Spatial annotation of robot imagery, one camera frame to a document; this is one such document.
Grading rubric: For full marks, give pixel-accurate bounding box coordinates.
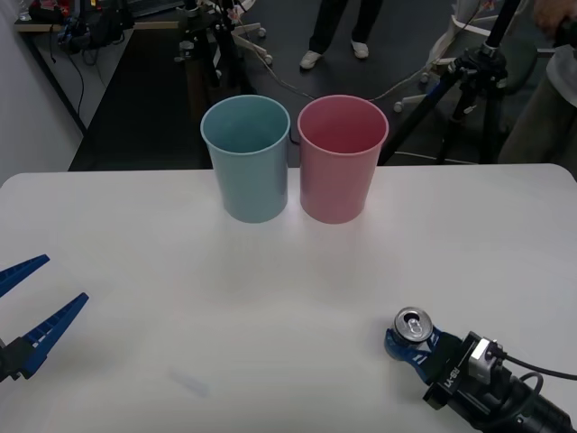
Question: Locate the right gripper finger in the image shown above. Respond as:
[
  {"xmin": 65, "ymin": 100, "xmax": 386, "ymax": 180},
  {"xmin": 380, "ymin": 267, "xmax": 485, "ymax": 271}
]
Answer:
[
  {"xmin": 428, "ymin": 320, "xmax": 471, "ymax": 360},
  {"xmin": 383, "ymin": 327, "xmax": 455, "ymax": 387}
]

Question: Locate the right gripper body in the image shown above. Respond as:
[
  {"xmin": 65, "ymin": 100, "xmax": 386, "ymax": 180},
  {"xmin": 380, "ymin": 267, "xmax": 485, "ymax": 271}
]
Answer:
[{"xmin": 422, "ymin": 331, "xmax": 520, "ymax": 419}]

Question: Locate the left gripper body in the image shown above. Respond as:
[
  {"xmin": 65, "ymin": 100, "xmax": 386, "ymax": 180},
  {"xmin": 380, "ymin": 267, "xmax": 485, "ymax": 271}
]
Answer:
[{"xmin": 0, "ymin": 338, "xmax": 22, "ymax": 385}]

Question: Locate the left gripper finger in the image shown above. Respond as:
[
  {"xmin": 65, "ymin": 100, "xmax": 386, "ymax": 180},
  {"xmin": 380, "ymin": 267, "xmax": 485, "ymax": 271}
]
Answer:
[
  {"xmin": 0, "ymin": 253, "xmax": 51, "ymax": 299},
  {"xmin": 16, "ymin": 292, "xmax": 90, "ymax": 381}
]

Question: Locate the silver-topped drink can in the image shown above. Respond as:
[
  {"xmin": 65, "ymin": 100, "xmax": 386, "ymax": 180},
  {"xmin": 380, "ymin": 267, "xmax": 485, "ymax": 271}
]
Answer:
[{"xmin": 392, "ymin": 307, "xmax": 435, "ymax": 355}]

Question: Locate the person's hand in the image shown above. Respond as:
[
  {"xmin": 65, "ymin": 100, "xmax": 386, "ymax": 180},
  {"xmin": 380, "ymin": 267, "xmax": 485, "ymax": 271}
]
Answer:
[{"xmin": 533, "ymin": 0, "xmax": 572, "ymax": 35}]

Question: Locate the pink plastic bin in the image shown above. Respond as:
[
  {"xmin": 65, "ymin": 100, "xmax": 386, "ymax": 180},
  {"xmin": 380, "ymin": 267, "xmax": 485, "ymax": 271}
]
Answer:
[{"xmin": 297, "ymin": 94, "xmax": 390, "ymax": 225}]

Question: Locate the workshop desk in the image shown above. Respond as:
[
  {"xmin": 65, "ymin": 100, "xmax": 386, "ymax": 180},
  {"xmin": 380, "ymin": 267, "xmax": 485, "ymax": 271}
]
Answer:
[{"xmin": 13, "ymin": 0, "xmax": 136, "ymax": 134}]

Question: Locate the pale blue plastic bin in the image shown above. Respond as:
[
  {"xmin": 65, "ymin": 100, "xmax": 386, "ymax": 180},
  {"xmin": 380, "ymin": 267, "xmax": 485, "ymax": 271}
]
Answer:
[{"xmin": 199, "ymin": 94, "xmax": 291, "ymax": 225}]

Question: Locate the person in pale top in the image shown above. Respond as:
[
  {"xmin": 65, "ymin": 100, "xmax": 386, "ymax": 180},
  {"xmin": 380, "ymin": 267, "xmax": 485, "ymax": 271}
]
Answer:
[{"xmin": 497, "ymin": 0, "xmax": 577, "ymax": 164}]

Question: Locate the black bag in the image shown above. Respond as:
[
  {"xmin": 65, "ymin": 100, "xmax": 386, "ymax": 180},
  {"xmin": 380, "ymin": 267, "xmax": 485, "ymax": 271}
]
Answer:
[{"xmin": 57, "ymin": 5, "xmax": 135, "ymax": 51}]

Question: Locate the black tripod with blue clamps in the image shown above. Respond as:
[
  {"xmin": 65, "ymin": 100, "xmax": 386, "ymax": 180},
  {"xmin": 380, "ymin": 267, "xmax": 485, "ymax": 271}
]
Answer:
[{"xmin": 377, "ymin": 0, "xmax": 538, "ymax": 166}]

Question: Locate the white wheeled stand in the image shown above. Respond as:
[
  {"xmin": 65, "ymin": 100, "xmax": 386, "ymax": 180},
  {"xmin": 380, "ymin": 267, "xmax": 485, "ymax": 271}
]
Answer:
[{"xmin": 393, "ymin": 0, "xmax": 479, "ymax": 114}]

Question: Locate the white wheeled stand base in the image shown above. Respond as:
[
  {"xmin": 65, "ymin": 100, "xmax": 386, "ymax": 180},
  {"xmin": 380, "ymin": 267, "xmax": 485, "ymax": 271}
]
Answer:
[{"xmin": 228, "ymin": 25, "xmax": 274, "ymax": 67}]

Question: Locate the person in dark trousers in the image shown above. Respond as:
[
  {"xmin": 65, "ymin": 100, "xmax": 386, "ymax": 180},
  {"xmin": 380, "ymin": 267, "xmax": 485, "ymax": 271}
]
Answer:
[{"xmin": 298, "ymin": 0, "xmax": 382, "ymax": 70}]

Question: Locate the pale floor cable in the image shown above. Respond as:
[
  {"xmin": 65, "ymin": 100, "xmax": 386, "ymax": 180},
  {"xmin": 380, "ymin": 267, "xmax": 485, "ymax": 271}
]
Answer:
[{"xmin": 234, "ymin": 13, "xmax": 436, "ymax": 102}]

